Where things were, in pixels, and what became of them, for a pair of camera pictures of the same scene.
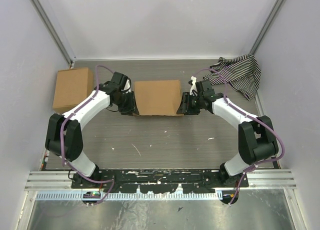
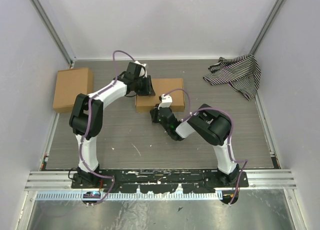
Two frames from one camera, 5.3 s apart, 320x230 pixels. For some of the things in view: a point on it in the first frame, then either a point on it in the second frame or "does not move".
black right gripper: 185,108 to 155,113
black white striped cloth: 242,73 does not move
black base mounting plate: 160,181 does not move
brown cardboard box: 158,98 does not move
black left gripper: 124,92 to 141,78
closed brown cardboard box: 73,86 does not move
